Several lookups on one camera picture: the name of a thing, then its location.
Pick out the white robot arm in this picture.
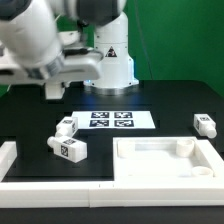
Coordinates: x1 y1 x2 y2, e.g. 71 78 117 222
0 0 139 99

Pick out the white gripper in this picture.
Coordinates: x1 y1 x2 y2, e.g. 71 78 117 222
0 48 103 85

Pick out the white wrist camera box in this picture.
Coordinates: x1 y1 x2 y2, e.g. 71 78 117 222
58 31 83 48

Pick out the white tag sheet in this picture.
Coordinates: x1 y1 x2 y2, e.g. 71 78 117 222
72 111 155 129

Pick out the white U-shaped fence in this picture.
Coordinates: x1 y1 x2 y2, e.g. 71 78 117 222
0 149 224 208

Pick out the white square tabletop part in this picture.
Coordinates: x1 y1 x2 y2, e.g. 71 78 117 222
113 137 219 182

